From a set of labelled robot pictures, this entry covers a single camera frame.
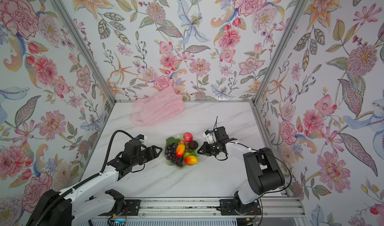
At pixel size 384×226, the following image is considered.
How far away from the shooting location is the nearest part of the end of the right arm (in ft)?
2.31

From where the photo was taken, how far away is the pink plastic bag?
1.03m

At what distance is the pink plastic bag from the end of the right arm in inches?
14.2
